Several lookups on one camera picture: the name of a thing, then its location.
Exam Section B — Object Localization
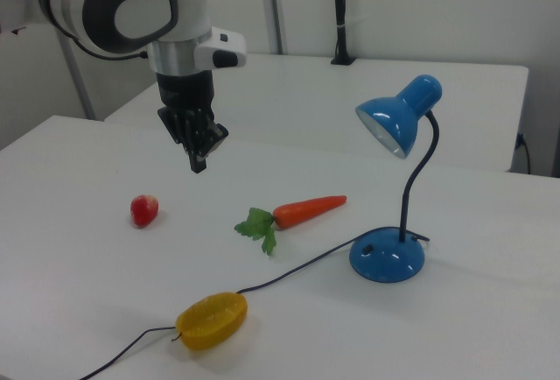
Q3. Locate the black lamp power cable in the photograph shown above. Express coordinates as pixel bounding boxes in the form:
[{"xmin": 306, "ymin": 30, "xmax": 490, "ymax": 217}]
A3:
[{"xmin": 80, "ymin": 231, "xmax": 432, "ymax": 380}]

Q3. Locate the blue desk lamp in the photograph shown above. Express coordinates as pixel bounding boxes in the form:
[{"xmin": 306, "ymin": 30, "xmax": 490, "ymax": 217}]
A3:
[{"xmin": 348, "ymin": 74, "xmax": 444, "ymax": 285}]

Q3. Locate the orange toy carrot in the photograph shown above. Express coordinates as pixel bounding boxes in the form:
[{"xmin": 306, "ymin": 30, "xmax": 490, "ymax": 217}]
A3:
[{"xmin": 234, "ymin": 194, "xmax": 348, "ymax": 258}]

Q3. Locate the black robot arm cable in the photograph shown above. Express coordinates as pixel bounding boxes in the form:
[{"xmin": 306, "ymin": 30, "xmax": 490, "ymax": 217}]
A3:
[{"xmin": 41, "ymin": 0, "xmax": 151, "ymax": 62}]

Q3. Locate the black wall socket cable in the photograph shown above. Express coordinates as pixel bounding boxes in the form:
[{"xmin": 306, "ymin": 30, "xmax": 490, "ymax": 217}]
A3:
[{"xmin": 516, "ymin": 131, "xmax": 533, "ymax": 176}]

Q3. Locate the red toy strawberry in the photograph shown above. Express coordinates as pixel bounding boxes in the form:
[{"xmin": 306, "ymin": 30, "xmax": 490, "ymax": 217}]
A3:
[{"xmin": 129, "ymin": 194, "xmax": 160, "ymax": 229}]

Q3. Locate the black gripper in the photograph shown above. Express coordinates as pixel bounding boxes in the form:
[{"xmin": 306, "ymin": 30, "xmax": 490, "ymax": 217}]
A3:
[{"xmin": 156, "ymin": 69, "xmax": 230, "ymax": 175}]

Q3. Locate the black clamped pole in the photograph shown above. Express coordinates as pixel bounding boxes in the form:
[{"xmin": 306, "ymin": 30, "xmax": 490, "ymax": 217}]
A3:
[{"xmin": 329, "ymin": 0, "xmax": 357, "ymax": 67}]

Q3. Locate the yellow toy starfruit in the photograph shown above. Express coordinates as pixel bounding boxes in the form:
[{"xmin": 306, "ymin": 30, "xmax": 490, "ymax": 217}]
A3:
[{"xmin": 171, "ymin": 292, "xmax": 249, "ymax": 352}]

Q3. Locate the white background table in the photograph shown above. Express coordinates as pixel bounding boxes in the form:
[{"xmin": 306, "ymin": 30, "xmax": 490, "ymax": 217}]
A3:
[{"xmin": 103, "ymin": 52, "xmax": 530, "ymax": 174}]

